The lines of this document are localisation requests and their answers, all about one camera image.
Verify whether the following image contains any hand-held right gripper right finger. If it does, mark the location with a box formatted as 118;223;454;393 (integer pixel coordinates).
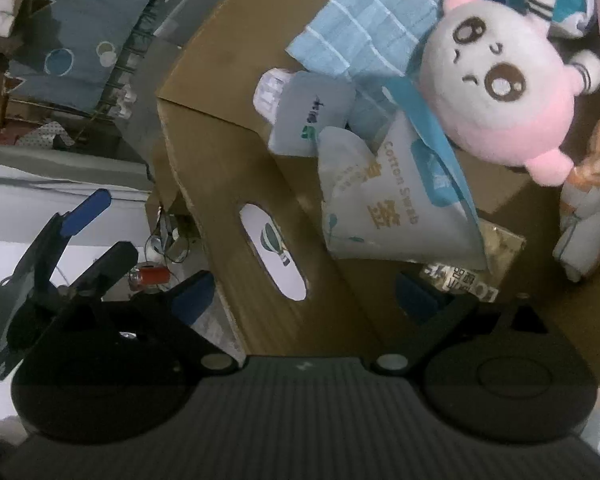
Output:
372;271;556;375

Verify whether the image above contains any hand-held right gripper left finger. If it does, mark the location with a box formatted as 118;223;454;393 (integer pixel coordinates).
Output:
55;271;236;374

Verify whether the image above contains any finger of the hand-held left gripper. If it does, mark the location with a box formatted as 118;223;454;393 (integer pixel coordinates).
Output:
67;241;138;304
17;189;112;291

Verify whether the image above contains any golden printed packet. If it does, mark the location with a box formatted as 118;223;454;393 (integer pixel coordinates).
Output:
420;220;527;304

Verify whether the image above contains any white blue packet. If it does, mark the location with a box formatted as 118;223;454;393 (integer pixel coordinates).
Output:
317;77;489;272

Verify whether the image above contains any brown cardboard box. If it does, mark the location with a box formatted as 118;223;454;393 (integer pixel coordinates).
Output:
152;0;600;386

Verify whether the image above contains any grey tissue packet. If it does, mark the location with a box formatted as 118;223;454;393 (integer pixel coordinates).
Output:
254;67;357;158

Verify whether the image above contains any pink white plush toy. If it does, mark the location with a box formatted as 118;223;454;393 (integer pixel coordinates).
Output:
420;0;600;186

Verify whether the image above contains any light blue checked towel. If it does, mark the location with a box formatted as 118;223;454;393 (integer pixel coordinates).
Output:
286;0;447;83

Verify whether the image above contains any small red can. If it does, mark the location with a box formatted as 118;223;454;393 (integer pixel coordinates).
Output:
130;265;172;291

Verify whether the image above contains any blue grey circle-print blanket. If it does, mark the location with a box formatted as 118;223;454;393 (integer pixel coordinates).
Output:
5;0;181;121

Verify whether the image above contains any white cable bundle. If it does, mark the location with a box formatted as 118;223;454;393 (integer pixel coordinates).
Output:
145;207;201;266

